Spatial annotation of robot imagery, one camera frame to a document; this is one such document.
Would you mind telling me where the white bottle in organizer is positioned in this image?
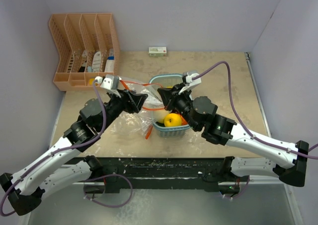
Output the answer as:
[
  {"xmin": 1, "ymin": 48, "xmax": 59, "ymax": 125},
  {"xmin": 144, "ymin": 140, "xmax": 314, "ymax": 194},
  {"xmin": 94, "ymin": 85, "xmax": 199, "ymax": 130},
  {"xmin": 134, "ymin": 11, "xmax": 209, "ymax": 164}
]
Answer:
[{"xmin": 91, "ymin": 51, "xmax": 102, "ymax": 73}]

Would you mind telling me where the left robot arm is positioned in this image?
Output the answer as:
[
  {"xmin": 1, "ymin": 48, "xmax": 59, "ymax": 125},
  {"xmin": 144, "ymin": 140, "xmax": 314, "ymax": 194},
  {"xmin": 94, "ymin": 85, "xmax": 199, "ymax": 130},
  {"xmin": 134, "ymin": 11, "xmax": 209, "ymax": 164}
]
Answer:
[{"xmin": 0, "ymin": 89, "xmax": 148, "ymax": 217}]

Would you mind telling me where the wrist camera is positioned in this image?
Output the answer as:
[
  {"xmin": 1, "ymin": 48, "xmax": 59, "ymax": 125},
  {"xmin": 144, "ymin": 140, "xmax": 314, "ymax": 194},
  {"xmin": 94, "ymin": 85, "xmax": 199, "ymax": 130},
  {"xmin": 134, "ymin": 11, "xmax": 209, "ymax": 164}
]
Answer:
[
  {"xmin": 179, "ymin": 71, "xmax": 202, "ymax": 94},
  {"xmin": 93, "ymin": 74, "xmax": 121, "ymax": 97}
]

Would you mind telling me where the pink desk organizer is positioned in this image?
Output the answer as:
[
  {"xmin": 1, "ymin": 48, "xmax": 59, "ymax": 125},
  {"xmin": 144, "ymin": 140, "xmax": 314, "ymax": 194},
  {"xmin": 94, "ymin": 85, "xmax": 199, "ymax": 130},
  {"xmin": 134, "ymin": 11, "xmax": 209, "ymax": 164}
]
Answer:
[{"xmin": 49, "ymin": 13, "xmax": 121, "ymax": 91}]

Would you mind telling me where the green white small box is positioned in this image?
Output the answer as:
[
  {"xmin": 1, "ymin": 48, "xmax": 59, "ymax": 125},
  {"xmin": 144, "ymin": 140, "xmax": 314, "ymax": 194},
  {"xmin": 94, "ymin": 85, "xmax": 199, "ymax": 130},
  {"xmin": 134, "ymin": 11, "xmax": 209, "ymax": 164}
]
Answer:
[{"xmin": 148, "ymin": 46, "xmax": 167, "ymax": 57}]

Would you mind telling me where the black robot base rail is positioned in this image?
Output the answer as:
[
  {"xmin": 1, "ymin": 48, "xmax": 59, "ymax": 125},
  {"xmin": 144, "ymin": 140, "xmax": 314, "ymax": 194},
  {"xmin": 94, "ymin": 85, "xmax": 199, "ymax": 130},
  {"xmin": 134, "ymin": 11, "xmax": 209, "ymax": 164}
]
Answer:
[{"xmin": 49, "ymin": 156, "xmax": 274, "ymax": 193}]

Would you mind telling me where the light blue plastic basket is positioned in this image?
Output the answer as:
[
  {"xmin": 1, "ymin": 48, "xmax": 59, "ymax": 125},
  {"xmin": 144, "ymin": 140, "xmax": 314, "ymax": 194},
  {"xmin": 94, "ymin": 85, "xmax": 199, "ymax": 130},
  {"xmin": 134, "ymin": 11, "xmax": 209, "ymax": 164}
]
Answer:
[{"xmin": 149, "ymin": 74, "xmax": 190, "ymax": 138}]

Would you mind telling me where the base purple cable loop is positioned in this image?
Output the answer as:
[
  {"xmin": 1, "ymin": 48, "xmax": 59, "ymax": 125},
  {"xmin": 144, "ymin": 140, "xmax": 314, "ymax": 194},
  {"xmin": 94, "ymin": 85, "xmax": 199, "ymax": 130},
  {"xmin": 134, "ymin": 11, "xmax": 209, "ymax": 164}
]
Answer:
[{"xmin": 83, "ymin": 173, "xmax": 134, "ymax": 208}]

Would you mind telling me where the yellow small box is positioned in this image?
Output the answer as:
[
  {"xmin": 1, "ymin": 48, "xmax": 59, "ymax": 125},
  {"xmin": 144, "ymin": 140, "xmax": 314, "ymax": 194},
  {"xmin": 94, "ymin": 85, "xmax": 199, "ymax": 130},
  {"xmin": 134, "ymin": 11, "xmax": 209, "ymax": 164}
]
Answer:
[{"xmin": 89, "ymin": 78, "xmax": 98, "ymax": 86}]

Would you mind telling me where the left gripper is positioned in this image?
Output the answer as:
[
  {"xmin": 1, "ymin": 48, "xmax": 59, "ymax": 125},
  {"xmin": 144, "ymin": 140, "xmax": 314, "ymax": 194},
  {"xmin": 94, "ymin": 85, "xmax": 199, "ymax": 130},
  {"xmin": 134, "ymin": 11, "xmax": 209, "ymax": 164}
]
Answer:
[{"xmin": 98, "ymin": 88, "xmax": 147, "ymax": 132}]

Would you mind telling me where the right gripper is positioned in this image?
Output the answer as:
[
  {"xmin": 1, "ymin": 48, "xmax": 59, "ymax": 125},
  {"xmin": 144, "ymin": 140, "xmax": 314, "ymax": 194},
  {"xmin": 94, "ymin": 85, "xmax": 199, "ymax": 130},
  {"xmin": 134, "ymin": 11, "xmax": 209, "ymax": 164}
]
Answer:
[{"xmin": 158, "ymin": 82, "xmax": 200, "ymax": 131}]

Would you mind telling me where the clear zip top bag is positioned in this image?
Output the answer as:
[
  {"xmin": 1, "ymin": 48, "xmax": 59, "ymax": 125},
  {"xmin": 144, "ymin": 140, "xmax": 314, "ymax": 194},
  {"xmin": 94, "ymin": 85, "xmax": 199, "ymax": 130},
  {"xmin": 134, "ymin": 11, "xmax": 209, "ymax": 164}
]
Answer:
[{"xmin": 120, "ymin": 76, "xmax": 164, "ymax": 111}]

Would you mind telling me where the white blue box in organizer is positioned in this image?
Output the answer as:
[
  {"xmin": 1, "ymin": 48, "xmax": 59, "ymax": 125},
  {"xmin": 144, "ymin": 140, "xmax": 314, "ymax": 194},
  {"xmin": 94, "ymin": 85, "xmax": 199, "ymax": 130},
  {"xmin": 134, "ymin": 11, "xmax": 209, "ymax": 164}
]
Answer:
[{"xmin": 104, "ymin": 49, "xmax": 115, "ymax": 73}]

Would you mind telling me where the yellow apple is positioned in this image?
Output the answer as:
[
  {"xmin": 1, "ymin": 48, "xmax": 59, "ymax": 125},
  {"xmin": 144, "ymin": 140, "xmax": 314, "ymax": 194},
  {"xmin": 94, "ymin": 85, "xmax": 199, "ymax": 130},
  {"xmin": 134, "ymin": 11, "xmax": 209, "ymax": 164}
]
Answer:
[{"xmin": 163, "ymin": 113, "xmax": 182, "ymax": 127}]

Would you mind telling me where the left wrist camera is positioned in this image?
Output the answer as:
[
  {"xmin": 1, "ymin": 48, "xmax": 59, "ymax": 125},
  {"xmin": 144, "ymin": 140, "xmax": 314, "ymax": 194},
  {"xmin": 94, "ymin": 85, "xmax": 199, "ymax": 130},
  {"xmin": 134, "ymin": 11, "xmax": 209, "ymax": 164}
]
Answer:
[{"xmin": 93, "ymin": 74, "xmax": 121, "ymax": 97}]

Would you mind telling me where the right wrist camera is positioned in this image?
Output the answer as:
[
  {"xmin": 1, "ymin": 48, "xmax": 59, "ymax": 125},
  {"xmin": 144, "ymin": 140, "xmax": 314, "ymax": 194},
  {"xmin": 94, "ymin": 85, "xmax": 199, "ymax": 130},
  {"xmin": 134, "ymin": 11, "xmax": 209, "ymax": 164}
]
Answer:
[{"xmin": 179, "ymin": 71, "xmax": 202, "ymax": 94}]

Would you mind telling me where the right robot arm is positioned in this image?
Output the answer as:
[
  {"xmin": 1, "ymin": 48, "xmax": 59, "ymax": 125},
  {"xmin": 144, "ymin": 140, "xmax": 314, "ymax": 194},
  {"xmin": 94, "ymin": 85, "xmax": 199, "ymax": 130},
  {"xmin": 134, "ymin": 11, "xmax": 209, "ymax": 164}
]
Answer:
[{"xmin": 158, "ymin": 83, "xmax": 309, "ymax": 187}]

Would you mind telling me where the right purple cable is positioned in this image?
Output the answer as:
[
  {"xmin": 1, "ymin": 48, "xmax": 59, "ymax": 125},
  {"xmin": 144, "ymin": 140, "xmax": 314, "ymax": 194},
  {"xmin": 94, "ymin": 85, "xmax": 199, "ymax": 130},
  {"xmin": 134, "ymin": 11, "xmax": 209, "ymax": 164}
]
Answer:
[{"xmin": 192, "ymin": 61, "xmax": 318, "ymax": 160}]

